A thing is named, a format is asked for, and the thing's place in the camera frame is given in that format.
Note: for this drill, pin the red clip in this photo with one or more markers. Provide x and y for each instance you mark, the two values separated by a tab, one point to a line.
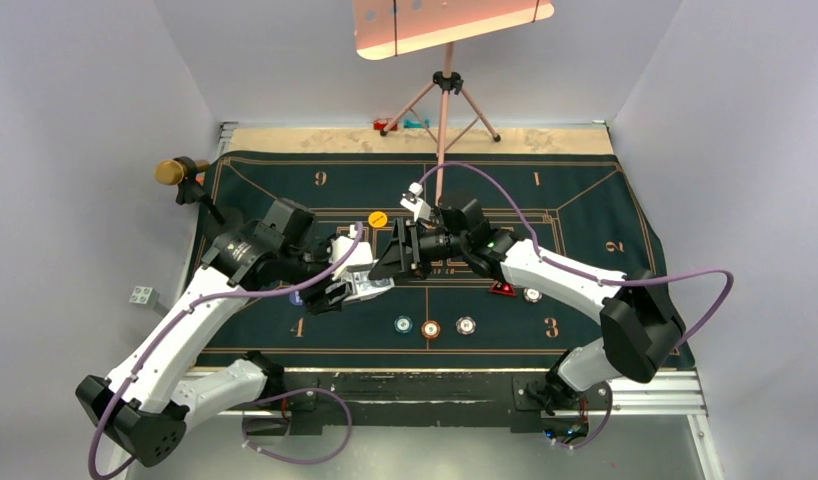
384	124

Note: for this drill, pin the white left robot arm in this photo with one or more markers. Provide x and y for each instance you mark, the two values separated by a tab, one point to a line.
145	405

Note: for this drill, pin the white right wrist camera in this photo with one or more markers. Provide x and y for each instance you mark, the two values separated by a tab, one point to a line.
413	201

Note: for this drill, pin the orange poker chip stack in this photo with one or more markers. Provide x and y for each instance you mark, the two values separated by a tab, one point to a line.
430	330

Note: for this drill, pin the blue playing card deck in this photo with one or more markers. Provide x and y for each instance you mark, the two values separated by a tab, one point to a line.
364	289

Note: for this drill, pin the white blue chip stack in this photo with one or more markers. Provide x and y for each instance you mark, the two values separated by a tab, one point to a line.
466	325

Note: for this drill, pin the aluminium frame rail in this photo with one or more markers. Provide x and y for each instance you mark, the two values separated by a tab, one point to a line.
657	430

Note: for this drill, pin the gold knob black clamp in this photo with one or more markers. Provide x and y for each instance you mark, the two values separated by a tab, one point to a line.
186	174

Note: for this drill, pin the blue small blind button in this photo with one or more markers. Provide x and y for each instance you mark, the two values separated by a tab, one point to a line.
296	299

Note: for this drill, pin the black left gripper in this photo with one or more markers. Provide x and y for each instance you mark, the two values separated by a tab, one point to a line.
317	299

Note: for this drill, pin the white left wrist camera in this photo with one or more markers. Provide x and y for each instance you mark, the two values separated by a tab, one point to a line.
350	251

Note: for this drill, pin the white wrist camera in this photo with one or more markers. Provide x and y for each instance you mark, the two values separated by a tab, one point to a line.
350	251
413	201

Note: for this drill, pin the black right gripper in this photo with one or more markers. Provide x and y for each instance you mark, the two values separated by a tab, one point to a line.
404	252

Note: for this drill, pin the teal clip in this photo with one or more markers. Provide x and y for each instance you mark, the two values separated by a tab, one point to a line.
416	124

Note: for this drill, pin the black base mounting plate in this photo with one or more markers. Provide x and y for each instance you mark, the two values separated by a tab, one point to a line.
498	398

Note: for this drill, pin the green blue poker chip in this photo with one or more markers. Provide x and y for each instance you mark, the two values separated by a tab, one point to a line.
403	324

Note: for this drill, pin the red black triangle dealer marker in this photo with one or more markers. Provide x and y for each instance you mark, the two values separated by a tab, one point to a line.
502	288

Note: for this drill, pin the pink music stand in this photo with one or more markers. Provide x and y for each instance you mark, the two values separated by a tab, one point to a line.
388	29

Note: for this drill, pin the dark green poker mat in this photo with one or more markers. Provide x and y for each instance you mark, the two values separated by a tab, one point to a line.
580	206

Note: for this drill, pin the yellow big blind button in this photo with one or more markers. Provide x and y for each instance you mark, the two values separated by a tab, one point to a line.
378	219

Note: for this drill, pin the small grey lego block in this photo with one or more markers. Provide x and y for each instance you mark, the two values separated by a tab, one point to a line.
144	296

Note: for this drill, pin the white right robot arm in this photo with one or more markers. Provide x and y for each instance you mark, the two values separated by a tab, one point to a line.
640	326

